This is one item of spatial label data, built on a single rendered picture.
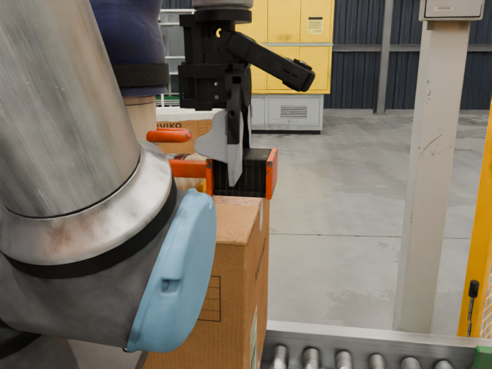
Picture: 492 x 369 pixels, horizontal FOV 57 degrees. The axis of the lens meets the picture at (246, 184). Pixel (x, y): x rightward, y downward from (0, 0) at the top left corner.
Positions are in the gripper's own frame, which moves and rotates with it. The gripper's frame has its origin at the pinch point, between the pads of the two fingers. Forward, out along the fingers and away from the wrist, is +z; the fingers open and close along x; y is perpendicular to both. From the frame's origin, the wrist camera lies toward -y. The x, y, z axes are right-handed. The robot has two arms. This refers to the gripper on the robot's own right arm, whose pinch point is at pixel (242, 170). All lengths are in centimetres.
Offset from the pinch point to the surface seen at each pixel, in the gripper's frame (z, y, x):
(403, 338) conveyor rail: 61, -36, -57
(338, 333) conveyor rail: 61, -18, -57
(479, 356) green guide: 58, -52, -47
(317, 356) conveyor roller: 66, -12, -52
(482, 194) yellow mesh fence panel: 22, -55, -66
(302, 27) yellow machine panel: -65, 13, -752
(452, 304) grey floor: 121, -90, -185
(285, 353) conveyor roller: 66, -3, -52
